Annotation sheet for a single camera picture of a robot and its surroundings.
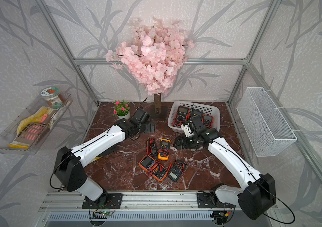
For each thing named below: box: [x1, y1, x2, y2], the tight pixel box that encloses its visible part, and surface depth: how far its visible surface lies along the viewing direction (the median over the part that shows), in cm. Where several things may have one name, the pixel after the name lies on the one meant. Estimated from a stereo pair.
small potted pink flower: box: [113, 99, 132, 120], surface depth 101 cm
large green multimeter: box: [191, 108, 204, 122], surface depth 104 cm
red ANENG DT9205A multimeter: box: [172, 105, 191, 128], surface depth 101 cm
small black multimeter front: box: [167, 160, 186, 182], surface depth 82 cm
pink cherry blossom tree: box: [105, 16, 195, 115], surface depth 72 cm
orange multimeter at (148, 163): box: [139, 154, 159, 175], surface depth 84 cm
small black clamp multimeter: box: [145, 138, 157, 157], surface depth 92 cm
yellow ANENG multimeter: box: [157, 138, 171, 161], surface depth 90 cm
